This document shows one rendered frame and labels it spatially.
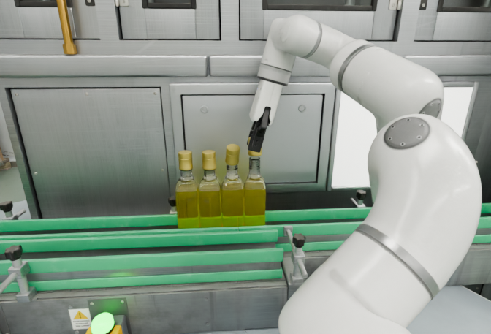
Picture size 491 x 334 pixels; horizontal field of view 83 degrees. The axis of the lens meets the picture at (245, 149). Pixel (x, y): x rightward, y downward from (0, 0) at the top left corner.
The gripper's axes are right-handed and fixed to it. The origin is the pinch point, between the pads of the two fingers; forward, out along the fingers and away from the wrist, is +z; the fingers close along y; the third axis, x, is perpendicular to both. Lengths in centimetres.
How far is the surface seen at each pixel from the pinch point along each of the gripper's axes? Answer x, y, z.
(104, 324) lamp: -23, 21, 41
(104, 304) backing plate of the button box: -25, 17, 41
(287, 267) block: 15.2, 9.9, 27.1
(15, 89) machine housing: -66, -14, 6
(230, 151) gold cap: -5.5, 2.8, 3.3
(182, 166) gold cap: -16.1, 2.0, 10.1
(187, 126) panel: -18.2, -12.0, 3.7
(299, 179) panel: 19.1, -12.8, 11.8
